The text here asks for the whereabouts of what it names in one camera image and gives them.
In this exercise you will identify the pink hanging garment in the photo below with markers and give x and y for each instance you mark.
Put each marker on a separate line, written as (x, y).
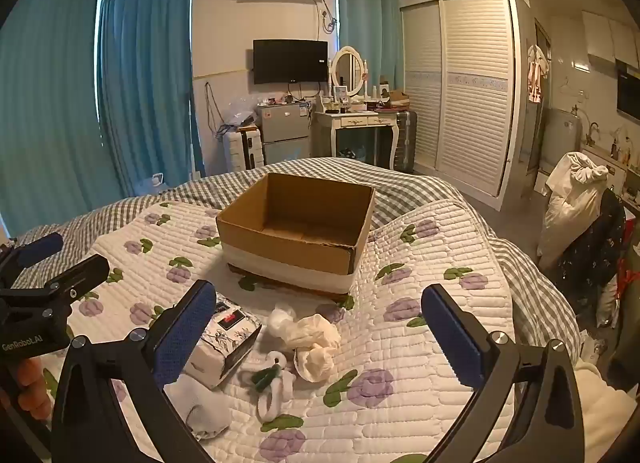
(536, 73)

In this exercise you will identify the black television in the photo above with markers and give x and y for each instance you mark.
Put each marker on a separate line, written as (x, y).
(290, 60)

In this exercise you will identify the white jacket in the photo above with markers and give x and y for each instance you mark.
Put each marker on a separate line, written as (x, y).
(570, 208)

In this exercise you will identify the black range hood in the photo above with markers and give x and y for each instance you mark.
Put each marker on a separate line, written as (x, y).
(629, 90)

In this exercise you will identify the white dressing table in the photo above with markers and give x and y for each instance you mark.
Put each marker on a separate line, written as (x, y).
(355, 120)

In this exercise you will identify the grey washing machine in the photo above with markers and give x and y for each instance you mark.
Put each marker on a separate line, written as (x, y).
(560, 138)

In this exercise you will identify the clear plastic bag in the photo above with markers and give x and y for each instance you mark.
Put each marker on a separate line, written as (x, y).
(240, 113)

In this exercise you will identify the grey mini fridge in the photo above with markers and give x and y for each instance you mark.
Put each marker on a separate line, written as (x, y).
(282, 128)

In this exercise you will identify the teal curtain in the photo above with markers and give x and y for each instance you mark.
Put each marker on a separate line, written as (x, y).
(385, 33)
(145, 83)
(50, 118)

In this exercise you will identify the white suitcase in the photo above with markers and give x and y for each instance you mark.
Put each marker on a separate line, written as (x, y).
(240, 150)

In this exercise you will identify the white green sock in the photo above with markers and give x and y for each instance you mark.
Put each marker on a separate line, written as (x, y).
(272, 378)

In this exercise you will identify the small photo frame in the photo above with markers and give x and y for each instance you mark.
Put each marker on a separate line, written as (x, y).
(341, 93)

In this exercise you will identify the printed tissue pack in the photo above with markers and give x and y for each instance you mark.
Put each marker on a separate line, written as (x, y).
(225, 338)

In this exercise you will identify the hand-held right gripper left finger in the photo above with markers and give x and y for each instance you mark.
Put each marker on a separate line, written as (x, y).
(185, 333)

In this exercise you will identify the white louvred wardrobe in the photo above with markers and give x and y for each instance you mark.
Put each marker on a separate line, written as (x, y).
(470, 93)

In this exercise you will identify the white cloth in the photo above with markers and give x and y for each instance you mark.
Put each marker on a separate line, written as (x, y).
(281, 320)

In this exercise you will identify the cream cloth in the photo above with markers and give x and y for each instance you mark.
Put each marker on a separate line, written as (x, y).
(315, 338)

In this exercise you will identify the person's left hand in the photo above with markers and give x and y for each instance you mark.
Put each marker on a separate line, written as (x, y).
(30, 383)

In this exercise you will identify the red plastic bag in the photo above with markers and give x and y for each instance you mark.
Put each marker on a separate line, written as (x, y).
(629, 273)

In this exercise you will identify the brown cardboard box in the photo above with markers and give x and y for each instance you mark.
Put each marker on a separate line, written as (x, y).
(295, 248)

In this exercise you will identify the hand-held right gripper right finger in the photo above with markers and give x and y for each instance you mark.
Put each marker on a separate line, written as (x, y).
(450, 338)

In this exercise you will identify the dark floral garment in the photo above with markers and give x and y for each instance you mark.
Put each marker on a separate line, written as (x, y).
(595, 253)

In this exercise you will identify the oval white mirror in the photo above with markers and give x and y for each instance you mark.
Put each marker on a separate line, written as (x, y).
(347, 70)

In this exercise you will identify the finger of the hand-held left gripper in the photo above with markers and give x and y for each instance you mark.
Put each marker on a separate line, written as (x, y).
(80, 273)
(40, 248)

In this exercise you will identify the dark suitcase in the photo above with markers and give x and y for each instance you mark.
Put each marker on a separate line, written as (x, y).
(402, 143)

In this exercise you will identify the floral white quilt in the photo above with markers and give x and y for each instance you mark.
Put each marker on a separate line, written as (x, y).
(400, 393)

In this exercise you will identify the white wall cabinets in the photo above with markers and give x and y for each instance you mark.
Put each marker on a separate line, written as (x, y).
(605, 38)

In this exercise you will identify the small brown box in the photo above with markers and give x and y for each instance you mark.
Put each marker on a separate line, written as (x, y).
(399, 98)

